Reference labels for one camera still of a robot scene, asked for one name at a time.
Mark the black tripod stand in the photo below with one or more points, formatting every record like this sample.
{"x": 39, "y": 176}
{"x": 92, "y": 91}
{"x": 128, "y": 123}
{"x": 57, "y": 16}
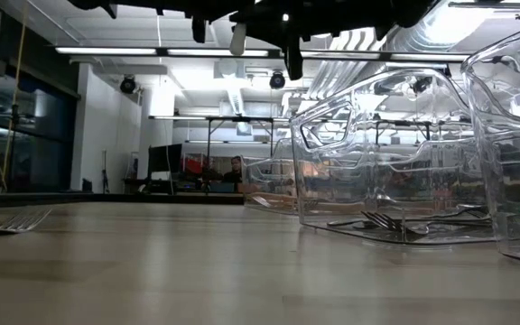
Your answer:
{"x": 14, "y": 149}

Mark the silver ceiling air duct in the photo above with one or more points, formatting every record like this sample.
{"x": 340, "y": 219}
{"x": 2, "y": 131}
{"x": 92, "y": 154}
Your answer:
{"x": 490, "y": 27}

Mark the person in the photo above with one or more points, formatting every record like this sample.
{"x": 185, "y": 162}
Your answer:
{"x": 235, "y": 169}

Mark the black background table frame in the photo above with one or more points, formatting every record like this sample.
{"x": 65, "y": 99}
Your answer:
{"x": 209, "y": 153}

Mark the black monitor screen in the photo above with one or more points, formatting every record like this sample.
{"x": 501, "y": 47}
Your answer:
{"x": 165, "y": 158}

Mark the black aluminium table frame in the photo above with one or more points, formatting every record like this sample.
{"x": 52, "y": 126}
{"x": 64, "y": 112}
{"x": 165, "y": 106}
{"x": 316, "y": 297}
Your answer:
{"x": 84, "y": 197}

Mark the clear plastic bin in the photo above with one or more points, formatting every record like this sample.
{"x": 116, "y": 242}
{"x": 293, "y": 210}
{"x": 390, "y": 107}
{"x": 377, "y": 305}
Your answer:
{"x": 513, "y": 180}
{"x": 341, "y": 189}
{"x": 269, "y": 185}

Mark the black ceiling spotlight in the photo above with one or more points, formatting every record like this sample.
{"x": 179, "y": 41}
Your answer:
{"x": 127, "y": 86}
{"x": 277, "y": 81}

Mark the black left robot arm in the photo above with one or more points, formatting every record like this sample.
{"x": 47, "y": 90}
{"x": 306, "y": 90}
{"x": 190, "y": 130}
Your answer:
{"x": 106, "y": 3}

